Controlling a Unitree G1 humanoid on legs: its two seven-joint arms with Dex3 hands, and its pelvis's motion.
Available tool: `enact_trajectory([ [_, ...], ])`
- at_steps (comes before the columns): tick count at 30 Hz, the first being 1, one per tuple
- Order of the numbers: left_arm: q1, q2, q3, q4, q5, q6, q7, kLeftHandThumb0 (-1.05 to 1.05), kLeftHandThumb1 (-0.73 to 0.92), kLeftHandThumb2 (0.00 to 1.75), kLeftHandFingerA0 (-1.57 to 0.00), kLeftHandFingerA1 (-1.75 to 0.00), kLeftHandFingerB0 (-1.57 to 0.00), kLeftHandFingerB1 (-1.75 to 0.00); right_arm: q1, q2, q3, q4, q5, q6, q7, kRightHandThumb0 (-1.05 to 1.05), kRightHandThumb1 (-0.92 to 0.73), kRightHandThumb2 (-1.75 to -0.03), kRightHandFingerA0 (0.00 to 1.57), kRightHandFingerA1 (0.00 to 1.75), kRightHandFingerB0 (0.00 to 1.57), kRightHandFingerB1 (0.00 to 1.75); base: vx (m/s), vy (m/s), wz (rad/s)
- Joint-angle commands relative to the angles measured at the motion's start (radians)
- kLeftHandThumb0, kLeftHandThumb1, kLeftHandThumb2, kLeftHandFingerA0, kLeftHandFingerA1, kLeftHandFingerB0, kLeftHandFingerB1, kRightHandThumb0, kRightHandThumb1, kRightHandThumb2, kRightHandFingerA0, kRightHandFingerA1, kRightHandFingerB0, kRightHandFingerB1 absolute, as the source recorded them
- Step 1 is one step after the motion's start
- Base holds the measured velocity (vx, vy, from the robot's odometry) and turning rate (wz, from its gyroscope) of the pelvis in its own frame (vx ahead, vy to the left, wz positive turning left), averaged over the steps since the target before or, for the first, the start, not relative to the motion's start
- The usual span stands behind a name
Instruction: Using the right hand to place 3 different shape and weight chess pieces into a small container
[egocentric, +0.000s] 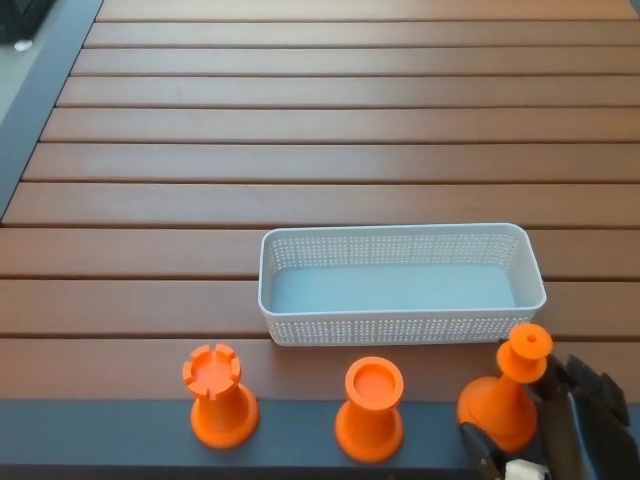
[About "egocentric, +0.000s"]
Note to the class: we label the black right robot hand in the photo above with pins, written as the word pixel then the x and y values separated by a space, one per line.
pixel 585 430

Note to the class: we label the orange tall spool-topped chess piece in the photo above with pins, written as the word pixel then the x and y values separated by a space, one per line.
pixel 495 405

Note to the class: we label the white perforated plastic basket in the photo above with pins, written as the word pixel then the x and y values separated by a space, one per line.
pixel 400 330

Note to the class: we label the orange cup-topped chess piece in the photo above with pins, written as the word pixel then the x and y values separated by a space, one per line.
pixel 369 426

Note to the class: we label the orange rook chess piece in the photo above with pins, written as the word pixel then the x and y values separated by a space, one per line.
pixel 220 410

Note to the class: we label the small white object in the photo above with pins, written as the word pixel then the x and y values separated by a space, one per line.
pixel 22 46

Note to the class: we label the black furniture piece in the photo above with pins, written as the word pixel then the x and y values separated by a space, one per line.
pixel 15 20

